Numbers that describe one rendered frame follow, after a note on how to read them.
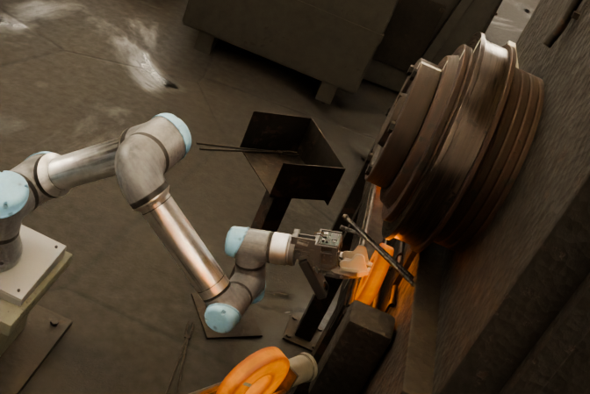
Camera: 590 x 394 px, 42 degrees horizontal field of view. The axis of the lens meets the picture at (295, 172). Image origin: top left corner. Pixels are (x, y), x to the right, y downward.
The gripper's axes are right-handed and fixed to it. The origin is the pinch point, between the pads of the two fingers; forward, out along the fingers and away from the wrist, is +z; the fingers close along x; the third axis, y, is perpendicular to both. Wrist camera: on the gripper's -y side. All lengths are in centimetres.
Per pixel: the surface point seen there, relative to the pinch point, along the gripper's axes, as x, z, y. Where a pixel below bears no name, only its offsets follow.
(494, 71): -8, 18, 55
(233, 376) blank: -48, -20, 6
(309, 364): -31.3, -8.9, -3.0
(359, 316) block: -24.3, -0.5, 5.7
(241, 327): 45, -44, -63
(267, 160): 54, -39, -4
